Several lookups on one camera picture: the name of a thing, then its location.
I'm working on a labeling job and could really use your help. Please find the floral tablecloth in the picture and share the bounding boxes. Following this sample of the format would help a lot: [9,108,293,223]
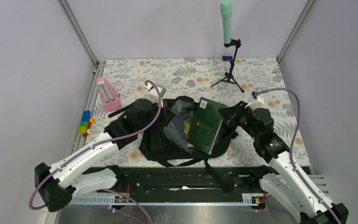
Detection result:
[85,57,311,167]

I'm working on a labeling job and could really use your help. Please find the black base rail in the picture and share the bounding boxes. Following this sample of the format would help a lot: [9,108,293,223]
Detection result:
[96,167,280,204]

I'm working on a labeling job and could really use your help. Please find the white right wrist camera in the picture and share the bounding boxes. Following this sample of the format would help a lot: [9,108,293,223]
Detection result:
[246,95,264,110]

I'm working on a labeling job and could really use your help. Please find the blue block at wall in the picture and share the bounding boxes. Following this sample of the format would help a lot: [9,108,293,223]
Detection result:
[222,56,233,61]

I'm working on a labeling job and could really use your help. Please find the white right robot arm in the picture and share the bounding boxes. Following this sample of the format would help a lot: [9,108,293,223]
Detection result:
[219,101,349,224]

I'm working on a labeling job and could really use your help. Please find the colourful toy blocks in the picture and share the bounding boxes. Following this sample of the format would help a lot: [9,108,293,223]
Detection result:
[78,110,96,137]

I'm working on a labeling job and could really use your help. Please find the yellow illustrated paperback book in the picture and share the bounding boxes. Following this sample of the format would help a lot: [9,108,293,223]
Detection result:
[184,122,191,137]

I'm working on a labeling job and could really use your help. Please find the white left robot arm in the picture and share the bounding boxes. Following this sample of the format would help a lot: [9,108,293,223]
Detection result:
[29,98,163,212]

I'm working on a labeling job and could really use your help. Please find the green microphone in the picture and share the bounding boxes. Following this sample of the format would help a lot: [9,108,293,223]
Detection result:
[220,0,233,47]

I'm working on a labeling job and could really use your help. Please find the dark green hardcover book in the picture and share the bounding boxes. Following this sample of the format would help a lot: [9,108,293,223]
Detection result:
[188,97,227,154]

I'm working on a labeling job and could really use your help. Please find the black student backpack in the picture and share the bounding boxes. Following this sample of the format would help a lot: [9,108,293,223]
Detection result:
[107,96,239,194]

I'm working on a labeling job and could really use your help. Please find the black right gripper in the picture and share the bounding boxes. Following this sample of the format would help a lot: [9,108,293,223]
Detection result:
[218,100,260,140]

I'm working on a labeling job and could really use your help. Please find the black tripod stand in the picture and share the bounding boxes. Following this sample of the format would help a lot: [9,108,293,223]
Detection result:
[210,38,245,93]

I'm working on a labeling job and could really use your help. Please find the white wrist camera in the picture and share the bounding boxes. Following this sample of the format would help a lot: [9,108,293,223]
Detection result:
[246,95,264,110]
[145,84,166,104]

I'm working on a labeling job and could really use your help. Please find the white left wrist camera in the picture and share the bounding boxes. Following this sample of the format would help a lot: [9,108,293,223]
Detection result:
[145,84,166,104]

